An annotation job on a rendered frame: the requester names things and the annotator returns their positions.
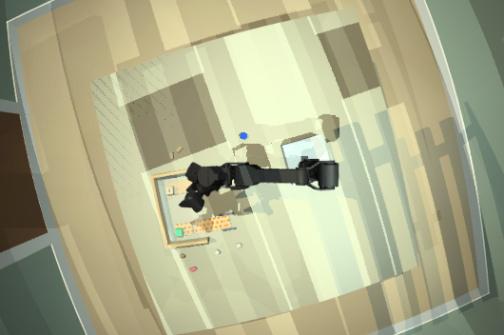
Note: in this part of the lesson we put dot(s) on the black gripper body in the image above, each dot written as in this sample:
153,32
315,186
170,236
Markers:
194,199

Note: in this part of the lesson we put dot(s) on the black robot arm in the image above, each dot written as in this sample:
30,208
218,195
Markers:
245,175

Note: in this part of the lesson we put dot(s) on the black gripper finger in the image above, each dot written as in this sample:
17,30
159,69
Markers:
183,204
192,186

